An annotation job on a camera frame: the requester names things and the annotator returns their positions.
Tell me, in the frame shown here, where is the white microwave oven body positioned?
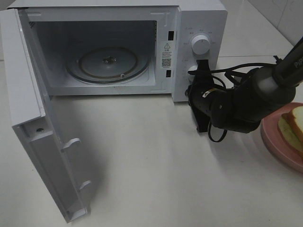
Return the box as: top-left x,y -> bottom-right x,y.
8,0 -> 227,102

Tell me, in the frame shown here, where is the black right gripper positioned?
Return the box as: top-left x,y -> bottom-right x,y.
188,60 -> 224,133

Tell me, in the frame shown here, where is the upper white power knob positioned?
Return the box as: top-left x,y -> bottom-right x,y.
191,35 -> 211,55

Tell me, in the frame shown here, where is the white bread sandwich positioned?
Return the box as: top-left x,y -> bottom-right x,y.
278,106 -> 303,157

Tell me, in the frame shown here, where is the white microwave door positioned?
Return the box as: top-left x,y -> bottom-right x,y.
0,9 -> 88,222

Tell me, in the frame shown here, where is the glass microwave turntable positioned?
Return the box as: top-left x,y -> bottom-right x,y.
66,46 -> 151,84

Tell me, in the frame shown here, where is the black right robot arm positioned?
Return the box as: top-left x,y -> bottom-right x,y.
186,40 -> 303,135

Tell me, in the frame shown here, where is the lower white timer knob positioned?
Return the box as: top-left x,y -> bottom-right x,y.
187,65 -> 198,82

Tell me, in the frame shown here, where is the pink round plate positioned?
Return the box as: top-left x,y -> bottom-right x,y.
260,102 -> 303,173

